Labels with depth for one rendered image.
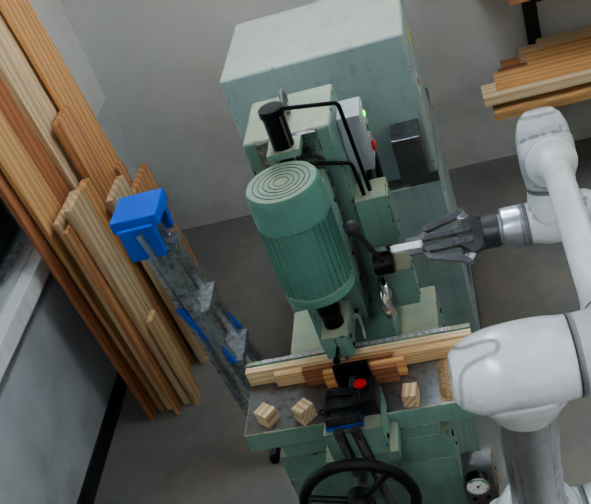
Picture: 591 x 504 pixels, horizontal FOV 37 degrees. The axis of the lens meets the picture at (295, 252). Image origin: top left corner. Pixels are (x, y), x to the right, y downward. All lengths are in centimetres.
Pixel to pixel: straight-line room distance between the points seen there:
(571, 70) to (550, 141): 218
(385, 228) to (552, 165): 62
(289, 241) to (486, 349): 70
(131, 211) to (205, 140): 182
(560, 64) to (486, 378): 278
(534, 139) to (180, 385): 231
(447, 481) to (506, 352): 106
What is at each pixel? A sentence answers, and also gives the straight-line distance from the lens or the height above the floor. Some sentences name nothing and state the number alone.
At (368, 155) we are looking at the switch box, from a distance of 224.
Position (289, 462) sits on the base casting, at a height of 78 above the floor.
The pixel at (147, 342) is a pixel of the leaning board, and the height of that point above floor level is 37.
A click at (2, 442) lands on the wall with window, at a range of 323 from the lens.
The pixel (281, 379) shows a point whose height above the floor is 93.
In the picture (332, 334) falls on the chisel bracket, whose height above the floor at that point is 107.
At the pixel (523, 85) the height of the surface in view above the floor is 61.
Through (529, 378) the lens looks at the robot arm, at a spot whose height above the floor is 149.
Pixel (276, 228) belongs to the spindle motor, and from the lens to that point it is 194.
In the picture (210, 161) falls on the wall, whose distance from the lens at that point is 468.
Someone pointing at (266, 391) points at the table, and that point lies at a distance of 238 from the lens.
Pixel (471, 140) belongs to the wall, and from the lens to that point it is 459.
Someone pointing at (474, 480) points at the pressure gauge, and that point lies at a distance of 230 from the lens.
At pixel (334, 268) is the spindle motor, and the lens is 203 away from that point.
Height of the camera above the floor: 248
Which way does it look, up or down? 34 degrees down
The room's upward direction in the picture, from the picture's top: 21 degrees counter-clockwise
